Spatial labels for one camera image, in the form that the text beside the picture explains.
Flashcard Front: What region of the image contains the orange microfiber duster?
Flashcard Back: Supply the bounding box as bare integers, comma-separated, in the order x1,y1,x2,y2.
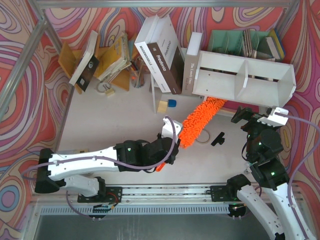
154,97,228,173

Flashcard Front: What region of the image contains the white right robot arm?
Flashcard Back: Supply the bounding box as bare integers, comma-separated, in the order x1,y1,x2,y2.
226,107,320,240

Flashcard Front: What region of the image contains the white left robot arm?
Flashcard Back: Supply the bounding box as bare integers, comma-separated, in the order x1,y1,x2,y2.
35,134,180,198

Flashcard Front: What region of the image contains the white wooden bookshelf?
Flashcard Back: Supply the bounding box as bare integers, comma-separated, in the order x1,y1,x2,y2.
192,51,297,110

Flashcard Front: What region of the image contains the magenta folder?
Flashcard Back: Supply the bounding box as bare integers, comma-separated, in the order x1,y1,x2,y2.
221,100,259,115

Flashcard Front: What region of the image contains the white glue tube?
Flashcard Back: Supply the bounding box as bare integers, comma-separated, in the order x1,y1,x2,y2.
243,162,252,175

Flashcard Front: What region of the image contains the black binder clip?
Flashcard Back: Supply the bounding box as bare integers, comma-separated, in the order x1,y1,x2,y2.
210,132,225,147

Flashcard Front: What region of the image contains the yellow sticky note pad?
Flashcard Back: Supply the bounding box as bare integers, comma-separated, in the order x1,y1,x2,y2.
156,100,168,114

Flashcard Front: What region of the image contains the blue small cube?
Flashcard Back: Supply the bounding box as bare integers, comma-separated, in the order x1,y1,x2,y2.
167,99,177,108

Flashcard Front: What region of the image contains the teal file organizer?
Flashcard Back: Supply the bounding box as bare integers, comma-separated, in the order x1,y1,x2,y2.
207,27,286,63

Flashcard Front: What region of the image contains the beige digital timer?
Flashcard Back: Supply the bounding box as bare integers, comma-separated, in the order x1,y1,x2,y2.
64,148,89,155

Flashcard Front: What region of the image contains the grey upright book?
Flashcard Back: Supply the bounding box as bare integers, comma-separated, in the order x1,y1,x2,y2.
182,32,203,96

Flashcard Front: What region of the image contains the clear pen cup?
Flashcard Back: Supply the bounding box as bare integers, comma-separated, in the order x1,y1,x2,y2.
129,69,145,89

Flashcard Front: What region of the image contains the white black leaning book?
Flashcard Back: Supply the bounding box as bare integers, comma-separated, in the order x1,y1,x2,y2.
69,30,99,92

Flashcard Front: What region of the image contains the large white brown book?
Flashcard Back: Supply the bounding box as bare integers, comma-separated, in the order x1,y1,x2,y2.
134,15,185,95

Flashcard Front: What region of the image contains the wooden book stand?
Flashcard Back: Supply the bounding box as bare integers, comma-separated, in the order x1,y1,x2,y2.
58,30,131,92

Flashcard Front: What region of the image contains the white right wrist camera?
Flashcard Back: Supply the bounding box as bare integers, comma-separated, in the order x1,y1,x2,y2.
257,107,289,127

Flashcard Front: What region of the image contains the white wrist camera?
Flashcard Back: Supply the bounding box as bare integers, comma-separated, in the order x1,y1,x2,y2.
257,107,289,127
160,117,183,142

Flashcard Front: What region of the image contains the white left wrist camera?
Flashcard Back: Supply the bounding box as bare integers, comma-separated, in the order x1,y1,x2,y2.
160,117,183,142

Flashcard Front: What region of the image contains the clear tape ring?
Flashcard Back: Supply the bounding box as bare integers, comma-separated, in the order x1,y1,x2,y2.
196,128,211,145

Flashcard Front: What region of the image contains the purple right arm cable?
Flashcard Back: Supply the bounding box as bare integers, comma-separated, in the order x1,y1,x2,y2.
274,112,320,240

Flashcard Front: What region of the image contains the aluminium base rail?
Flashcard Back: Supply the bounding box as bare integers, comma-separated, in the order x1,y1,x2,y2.
32,183,278,205

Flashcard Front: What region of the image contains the tape ring with clip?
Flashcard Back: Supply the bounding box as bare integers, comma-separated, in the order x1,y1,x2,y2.
96,81,116,98

